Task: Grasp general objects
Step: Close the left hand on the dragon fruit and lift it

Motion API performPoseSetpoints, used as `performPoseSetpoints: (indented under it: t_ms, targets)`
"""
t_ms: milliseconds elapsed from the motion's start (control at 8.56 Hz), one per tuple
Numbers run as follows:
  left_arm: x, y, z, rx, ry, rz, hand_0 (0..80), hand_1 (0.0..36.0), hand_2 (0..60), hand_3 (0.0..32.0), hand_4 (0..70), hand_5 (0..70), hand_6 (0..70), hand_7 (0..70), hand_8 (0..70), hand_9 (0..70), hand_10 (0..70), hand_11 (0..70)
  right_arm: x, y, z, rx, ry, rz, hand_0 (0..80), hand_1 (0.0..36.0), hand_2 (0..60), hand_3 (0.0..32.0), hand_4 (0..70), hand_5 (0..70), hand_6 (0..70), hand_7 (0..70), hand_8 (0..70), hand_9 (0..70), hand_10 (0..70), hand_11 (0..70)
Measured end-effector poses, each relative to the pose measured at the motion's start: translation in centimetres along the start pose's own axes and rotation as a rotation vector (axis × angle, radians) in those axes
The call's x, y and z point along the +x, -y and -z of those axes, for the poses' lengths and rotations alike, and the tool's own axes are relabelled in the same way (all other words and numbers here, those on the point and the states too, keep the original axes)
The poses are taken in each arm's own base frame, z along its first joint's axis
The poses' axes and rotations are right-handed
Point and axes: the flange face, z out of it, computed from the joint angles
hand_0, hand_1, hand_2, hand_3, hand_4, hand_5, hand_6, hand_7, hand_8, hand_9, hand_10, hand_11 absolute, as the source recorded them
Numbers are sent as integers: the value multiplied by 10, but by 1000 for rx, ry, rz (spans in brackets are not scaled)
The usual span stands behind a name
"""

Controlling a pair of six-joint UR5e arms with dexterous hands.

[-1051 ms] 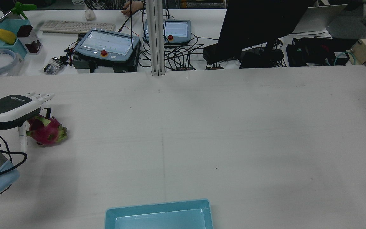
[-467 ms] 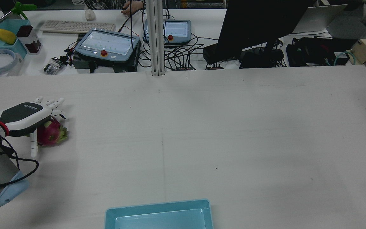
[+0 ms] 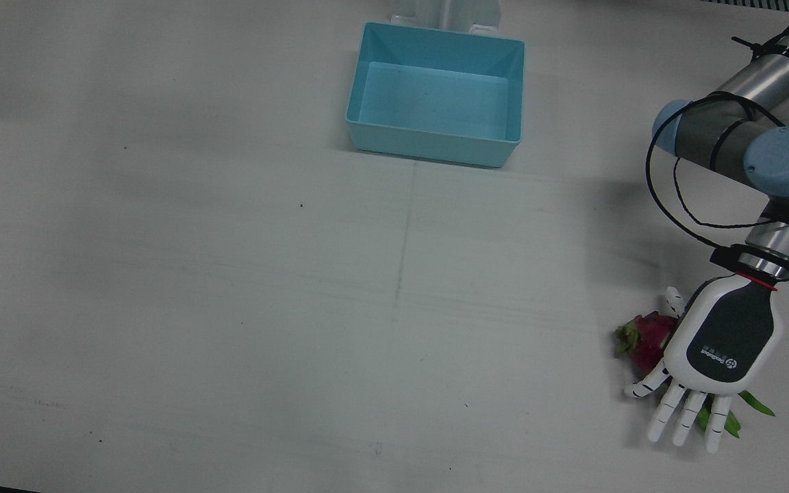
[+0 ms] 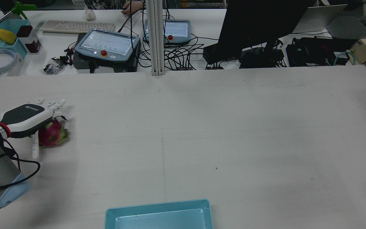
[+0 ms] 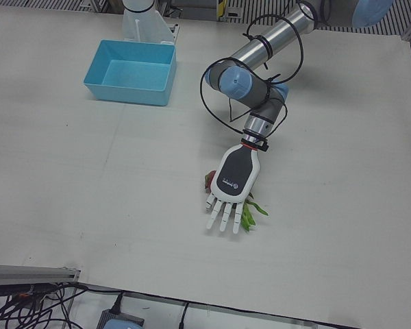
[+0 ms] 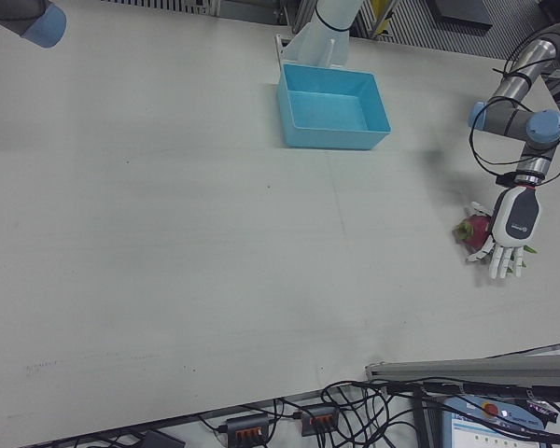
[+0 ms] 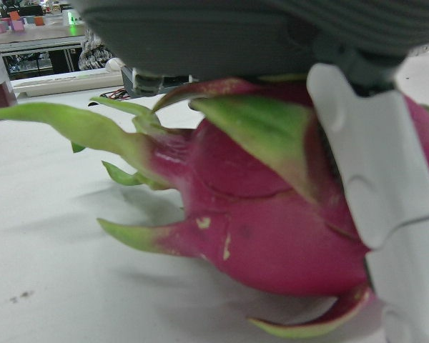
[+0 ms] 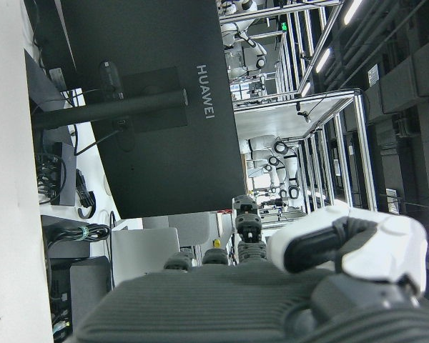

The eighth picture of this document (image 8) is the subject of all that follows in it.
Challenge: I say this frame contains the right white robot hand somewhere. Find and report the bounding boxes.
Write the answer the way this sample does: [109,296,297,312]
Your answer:
[73,194,429,343]

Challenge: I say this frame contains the dark grey computer case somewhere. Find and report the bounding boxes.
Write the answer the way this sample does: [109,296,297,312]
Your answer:
[69,255,112,319]

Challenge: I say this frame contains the white humanoid robot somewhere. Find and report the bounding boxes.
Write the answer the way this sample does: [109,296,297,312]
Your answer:
[220,0,269,78]
[241,134,301,201]

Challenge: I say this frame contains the black hub box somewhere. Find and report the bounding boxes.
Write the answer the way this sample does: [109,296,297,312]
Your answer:
[37,142,76,207]

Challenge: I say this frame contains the black monitor stand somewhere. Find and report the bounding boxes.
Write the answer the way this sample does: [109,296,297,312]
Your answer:
[24,49,189,131]

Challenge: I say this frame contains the black Huawei monitor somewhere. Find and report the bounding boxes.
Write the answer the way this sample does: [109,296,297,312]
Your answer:
[59,0,247,219]

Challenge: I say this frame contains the cable bundle with green tie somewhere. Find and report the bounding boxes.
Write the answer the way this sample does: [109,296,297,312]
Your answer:
[48,223,112,244]

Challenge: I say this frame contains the aluminium frame cage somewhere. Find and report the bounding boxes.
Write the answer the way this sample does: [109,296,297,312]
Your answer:
[217,0,347,101]
[232,89,378,229]

